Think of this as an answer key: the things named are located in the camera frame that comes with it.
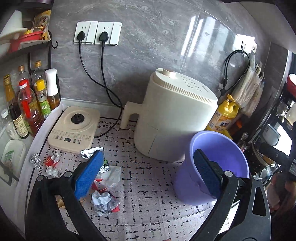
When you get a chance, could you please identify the black metal kitchen rack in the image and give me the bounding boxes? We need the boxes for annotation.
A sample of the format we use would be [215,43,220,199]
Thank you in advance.
[1,1,57,186]

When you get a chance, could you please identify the person's right hand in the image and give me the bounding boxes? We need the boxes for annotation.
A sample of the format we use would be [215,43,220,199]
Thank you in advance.
[267,172,295,215]

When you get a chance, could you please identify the yellow-capped green label bottle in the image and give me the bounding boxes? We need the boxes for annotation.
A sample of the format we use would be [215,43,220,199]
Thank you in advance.
[36,79,51,119]

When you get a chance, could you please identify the hanging plastic bags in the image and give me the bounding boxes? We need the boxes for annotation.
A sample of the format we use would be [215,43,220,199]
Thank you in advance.
[232,62,263,117]

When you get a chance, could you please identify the white-top oil dispenser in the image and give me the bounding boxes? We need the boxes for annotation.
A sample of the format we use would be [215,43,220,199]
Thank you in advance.
[45,68,60,110]

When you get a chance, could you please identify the cream air fryer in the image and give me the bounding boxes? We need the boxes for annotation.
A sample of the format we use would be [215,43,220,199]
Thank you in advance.
[120,68,218,162]

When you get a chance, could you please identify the purple plastic bucket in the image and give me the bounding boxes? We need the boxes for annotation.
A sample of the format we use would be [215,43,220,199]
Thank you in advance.
[174,131,249,206]

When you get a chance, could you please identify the silver foil snack wrapper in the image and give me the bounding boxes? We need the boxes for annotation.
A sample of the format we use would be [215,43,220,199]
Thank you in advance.
[80,147,109,174]

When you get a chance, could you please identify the yellow detergent bottle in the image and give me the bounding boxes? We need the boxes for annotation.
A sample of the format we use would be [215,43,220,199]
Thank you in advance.
[205,94,239,140]

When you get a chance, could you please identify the cream induction cooker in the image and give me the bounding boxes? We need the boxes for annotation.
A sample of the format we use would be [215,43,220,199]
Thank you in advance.
[48,106,100,154]

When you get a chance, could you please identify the dark soy sauce bottle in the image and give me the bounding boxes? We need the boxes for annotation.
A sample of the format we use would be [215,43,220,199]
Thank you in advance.
[3,74,29,139]

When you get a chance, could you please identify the clear gold-capped bottle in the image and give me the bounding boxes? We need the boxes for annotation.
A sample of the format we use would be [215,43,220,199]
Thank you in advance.
[32,60,47,89]
[18,65,32,88]

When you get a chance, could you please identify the black power cable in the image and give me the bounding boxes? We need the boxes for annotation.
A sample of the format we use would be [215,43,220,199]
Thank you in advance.
[94,31,124,139]
[76,31,123,110]

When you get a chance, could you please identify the black power cable right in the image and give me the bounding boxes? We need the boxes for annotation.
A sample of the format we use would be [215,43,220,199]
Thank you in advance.
[94,31,124,139]

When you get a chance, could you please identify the crumpled white silver wrapper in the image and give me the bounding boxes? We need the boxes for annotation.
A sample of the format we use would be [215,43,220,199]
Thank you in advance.
[91,191,120,216]

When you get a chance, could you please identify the black hanging cable loop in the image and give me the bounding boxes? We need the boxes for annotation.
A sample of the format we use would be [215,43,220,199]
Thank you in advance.
[220,49,251,96]

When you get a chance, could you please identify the black white patterned tablecloth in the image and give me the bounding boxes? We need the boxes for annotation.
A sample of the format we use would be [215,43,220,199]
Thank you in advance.
[14,104,234,241]

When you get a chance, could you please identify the red white small packet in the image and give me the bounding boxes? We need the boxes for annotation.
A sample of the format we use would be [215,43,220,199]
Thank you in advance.
[45,153,60,169]

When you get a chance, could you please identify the white lidded food container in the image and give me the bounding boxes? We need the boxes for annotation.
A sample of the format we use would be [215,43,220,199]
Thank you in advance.
[1,140,26,186]

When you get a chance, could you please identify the small clear white-capped bottle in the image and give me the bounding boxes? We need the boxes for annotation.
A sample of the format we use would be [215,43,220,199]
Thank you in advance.
[1,108,19,140]

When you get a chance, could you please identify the large white bowl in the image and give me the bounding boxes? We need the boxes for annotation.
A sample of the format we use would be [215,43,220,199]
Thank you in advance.
[0,10,28,44]

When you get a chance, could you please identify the white wall socket panel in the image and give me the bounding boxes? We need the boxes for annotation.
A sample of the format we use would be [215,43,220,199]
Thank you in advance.
[73,21,122,46]

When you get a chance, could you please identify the red bowl on rack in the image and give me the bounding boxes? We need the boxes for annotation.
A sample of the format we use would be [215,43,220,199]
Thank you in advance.
[10,31,43,52]

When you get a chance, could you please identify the black power cable left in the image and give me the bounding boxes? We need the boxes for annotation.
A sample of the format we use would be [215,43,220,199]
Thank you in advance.
[76,31,123,110]

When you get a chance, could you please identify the red-capped oil bottle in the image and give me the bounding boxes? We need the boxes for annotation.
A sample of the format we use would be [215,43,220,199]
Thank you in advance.
[18,79,44,137]

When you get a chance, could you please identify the small foil ball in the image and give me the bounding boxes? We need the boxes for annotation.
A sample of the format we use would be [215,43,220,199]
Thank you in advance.
[29,154,43,169]

